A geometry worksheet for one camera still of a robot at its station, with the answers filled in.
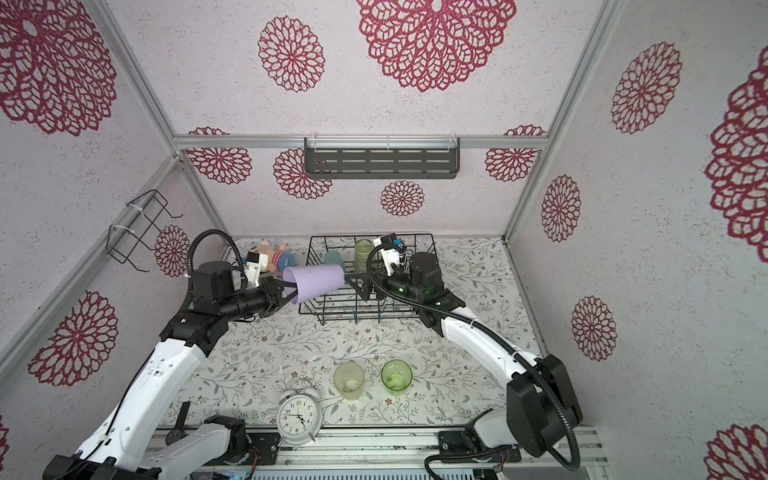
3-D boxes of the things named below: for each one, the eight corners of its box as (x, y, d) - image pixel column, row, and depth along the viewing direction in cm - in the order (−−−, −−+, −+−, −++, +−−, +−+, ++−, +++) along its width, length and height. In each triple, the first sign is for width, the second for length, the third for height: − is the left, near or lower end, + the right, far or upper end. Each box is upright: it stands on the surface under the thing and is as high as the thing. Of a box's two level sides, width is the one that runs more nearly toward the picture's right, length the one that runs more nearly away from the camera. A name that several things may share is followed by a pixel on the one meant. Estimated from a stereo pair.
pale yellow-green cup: (336, 400, 83) (331, 388, 75) (338, 375, 88) (334, 361, 80) (363, 400, 83) (361, 388, 75) (364, 375, 88) (362, 361, 80)
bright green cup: (392, 398, 84) (393, 388, 77) (379, 378, 87) (379, 367, 80) (412, 384, 86) (414, 373, 79) (398, 365, 90) (400, 353, 83)
